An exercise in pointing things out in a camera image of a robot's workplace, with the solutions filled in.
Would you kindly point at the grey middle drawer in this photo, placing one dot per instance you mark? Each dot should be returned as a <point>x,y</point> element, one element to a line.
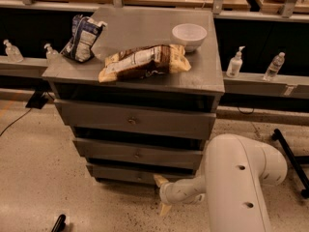
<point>137,153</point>

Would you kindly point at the white pump bottle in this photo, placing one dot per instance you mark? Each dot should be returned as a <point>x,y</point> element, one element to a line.
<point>235,64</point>

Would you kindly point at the white bowl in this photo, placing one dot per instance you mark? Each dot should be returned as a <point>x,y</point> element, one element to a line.
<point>191,36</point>

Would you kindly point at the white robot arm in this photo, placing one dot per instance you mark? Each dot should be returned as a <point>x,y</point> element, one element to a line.
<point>235,168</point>

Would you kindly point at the clear water bottle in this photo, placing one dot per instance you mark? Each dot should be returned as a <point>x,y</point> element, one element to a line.
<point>274,66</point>

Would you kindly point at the grey drawer cabinet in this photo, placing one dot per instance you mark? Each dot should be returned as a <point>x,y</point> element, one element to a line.
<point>198,90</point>

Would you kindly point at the grey drawer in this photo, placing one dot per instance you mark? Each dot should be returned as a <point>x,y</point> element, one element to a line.
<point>137,153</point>
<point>134,175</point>
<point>138,119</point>

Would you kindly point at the clear pump bottle near cabinet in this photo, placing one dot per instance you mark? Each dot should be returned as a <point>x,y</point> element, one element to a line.
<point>51,54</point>

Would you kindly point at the black stand leg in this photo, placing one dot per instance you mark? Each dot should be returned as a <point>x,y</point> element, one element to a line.
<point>296,161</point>

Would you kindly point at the clear pump bottle far left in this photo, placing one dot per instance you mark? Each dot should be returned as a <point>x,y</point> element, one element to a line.
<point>12,52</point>

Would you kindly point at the black object bottom edge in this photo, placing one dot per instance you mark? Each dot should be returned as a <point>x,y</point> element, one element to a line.
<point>59,224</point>

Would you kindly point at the blue white snack bag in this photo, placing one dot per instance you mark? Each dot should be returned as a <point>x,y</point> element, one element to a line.
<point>84,33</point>

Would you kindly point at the grey bottom drawer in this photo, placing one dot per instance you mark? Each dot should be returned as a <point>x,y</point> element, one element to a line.
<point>134,175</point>

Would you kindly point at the yellow brown chip bag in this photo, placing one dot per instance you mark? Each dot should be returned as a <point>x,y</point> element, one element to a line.
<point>142,62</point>

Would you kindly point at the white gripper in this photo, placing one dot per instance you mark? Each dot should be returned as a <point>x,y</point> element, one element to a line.
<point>166,191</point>

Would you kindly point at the grey shelf rail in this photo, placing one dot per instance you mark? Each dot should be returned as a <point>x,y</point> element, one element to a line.
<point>286,86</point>

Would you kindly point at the black floor box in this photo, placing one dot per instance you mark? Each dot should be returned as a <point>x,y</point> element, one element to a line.
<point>38,100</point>

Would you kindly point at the grey top drawer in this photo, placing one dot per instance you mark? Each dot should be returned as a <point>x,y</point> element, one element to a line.
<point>138,119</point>

